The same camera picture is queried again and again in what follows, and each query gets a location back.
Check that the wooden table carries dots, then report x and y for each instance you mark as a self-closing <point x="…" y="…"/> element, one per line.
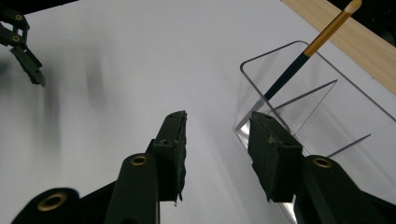
<point x="367" y="46"/>

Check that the clear acrylic organizer box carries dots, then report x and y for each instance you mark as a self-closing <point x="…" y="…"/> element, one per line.
<point x="311" y="109"/>

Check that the cream head makeup brush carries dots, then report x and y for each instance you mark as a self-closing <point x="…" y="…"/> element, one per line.
<point x="323" y="35"/>

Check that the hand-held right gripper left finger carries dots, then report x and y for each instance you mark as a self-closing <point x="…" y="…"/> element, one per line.
<point x="171" y="161"/>

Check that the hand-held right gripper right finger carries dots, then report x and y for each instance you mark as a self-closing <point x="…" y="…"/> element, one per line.
<point x="274" y="161"/>

